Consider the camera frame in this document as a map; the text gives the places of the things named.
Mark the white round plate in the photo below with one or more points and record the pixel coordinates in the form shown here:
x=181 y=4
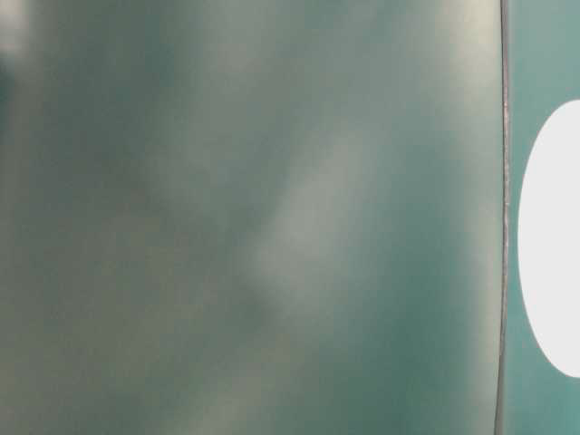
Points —
x=548 y=239

